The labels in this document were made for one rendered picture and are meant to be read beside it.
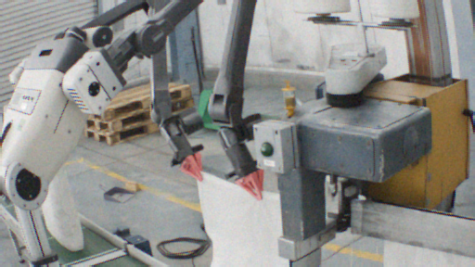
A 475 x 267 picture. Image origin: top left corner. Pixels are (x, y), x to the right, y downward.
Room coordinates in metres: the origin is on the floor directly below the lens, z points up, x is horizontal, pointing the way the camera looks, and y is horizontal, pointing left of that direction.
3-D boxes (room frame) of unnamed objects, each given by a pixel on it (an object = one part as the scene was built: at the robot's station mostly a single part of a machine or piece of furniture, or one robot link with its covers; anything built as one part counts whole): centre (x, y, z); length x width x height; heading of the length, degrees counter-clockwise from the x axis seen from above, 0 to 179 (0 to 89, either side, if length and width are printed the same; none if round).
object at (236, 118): (1.62, -0.01, 1.25); 0.11 x 0.09 x 0.12; 129
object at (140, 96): (7.14, 1.19, 0.36); 1.20 x 0.82 x 0.14; 125
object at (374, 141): (1.21, -0.26, 1.21); 0.30 x 0.25 x 0.30; 39
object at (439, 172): (1.45, -0.50, 1.18); 0.34 x 0.25 x 0.31; 129
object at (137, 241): (2.91, 0.67, 0.35); 0.30 x 0.15 x 0.15; 39
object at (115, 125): (7.18, 1.17, 0.22); 1.21 x 0.84 x 0.14; 129
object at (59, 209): (2.90, 1.07, 0.74); 0.47 x 0.22 x 0.72; 37
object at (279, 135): (1.21, -0.07, 1.29); 0.08 x 0.05 x 0.09; 39
